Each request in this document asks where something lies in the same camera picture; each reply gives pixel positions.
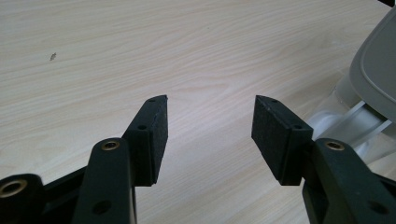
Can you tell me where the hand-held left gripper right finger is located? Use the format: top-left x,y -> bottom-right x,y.
250,94 -> 396,224

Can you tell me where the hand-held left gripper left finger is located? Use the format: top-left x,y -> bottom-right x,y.
70,94 -> 169,224

